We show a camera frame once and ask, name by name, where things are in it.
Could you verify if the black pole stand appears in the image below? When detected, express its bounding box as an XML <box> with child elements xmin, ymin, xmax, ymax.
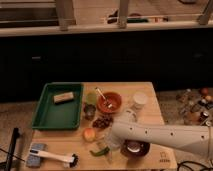
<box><xmin>4</xmin><ymin>128</ymin><xmax>20</xmax><ymax>171</ymax></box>

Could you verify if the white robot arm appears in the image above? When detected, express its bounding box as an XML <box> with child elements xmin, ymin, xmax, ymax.
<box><xmin>105</xmin><ymin>109</ymin><xmax>213</xmax><ymax>159</ymax></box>

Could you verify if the green plastic tray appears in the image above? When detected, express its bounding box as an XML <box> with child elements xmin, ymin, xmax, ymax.
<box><xmin>32</xmin><ymin>83</ymin><xmax>83</xmax><ymax>130</ymax></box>

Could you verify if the white plastic cup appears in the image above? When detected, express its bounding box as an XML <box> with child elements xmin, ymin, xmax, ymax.
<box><xmin>132</xmin><ymin>92</ymin><xmax>148</xmax><ymax>110</ymax></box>

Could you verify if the small metal cup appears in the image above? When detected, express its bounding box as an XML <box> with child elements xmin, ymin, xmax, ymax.
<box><xmin>83</xmin><ymin>104</ymin><xmax>96</xmax><ymax>120</ymax></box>

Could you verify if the orange peach fruit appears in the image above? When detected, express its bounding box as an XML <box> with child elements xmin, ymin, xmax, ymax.
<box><xmin>83</xmin><ymin>128</ymin><xmax>96</xmax><ymax>142</ymax></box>

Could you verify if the tan block in tray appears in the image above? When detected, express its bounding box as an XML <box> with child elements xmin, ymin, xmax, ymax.
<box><xmin>53</xmin><ymin>92</ymin><xmax>74</xmax><ymax>104</ymax></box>

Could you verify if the white handled dish brush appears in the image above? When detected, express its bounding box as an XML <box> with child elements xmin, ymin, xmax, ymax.
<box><xmin>29</xmin><ymin>150</ymin><xmax>78</xmax><ymax>168</ymax></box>

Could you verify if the green pepper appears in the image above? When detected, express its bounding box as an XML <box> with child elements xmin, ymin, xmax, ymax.
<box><xmin>90</xmin><ymin>147</ymin><xmax>110</xmax><ymax>157</ymax></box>

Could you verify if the dark grape bunch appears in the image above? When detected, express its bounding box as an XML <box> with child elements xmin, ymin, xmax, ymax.
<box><xmin>92</xmin><ymin>115</ymin><xmax>113</xmax><ymax>129</ymax></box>

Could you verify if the dark brown bowl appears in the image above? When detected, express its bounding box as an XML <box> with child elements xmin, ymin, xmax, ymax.
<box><xmin>120</xmin><ymin>140</ymin><xmax>150</xmax><ymax>158</ymax></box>

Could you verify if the spice bottles cluster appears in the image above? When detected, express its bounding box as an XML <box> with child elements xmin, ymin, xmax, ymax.
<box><xmin>176</xmin><ymin>87</ymin><xmax>213</xmax><ymax>126</ymax></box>

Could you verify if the green cup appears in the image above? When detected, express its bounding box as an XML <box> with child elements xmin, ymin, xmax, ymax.
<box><xmin>86</xmin><ymin>92</ymin><xmax>97</xmax><ymax>105</ymax></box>

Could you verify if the blue grey sponge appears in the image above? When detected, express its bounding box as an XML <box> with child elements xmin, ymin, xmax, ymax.
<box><xmin>26</xmin><ymin>143</ymin><xmax>46</xmax><ymax>168</ymax></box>

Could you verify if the orange bowl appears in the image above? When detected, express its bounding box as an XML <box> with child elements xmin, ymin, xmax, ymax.
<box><xmin>97</xmin><ymin>92</ymin><xmax>122</xmax><ymax>114</ymax></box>

